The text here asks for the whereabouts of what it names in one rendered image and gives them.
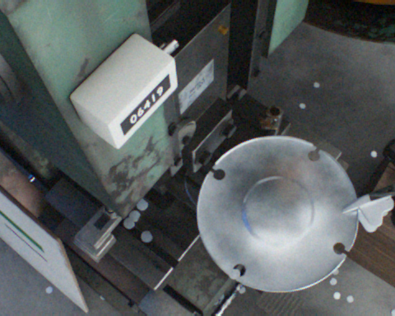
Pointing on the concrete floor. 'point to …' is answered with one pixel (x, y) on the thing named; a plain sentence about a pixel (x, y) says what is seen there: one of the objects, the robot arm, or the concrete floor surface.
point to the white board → (31, 241)
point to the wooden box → (383, 234)
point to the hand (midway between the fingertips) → (346, 206)
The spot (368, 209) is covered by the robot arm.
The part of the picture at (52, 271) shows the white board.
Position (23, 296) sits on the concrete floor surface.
